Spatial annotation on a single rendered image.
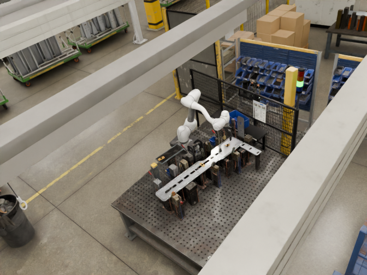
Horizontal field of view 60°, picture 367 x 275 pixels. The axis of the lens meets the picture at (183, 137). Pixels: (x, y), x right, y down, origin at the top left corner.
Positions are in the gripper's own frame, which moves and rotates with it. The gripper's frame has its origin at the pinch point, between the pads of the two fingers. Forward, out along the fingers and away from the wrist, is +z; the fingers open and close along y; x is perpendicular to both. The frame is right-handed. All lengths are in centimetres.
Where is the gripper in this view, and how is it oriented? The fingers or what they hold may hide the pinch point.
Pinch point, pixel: (226, 137)
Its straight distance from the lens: 419.2
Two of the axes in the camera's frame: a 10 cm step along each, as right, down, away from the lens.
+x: 7.4, -5.0, 4.5
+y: 6.6, 4.0, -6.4
